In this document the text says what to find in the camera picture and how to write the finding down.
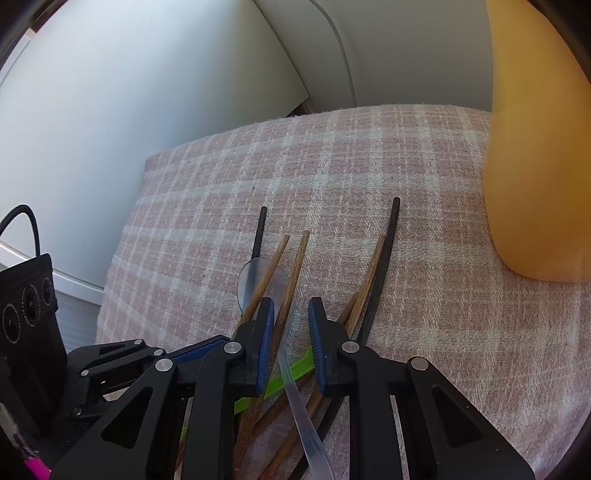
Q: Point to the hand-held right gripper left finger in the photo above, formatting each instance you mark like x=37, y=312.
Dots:
x=264, y=341

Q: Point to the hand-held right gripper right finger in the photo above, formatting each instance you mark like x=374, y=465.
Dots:
x=316, y=341

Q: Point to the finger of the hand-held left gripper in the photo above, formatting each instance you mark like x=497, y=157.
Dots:
x=85, y=406
x=198, y=350

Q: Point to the green plastic utensil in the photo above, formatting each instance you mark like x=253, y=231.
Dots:
x=281, y=381

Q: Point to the brown wooden chopstick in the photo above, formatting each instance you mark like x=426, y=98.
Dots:
x=371, y=272
x=295, y=277
x=347, y=308
x=270, y=270

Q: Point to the clear plastic spoon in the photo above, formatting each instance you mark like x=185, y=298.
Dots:
x=300, y=406

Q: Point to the black chopstick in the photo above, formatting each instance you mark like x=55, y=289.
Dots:
x=385, y=258
x=258, y=230

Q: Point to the yellow plastic utensil container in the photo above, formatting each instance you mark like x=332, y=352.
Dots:
x=531, y=138

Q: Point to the person's left forearm pink sleeve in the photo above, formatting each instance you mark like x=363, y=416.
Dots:
x=34, y=464

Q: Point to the tall white cabinet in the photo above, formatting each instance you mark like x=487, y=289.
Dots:
x=115, y=115

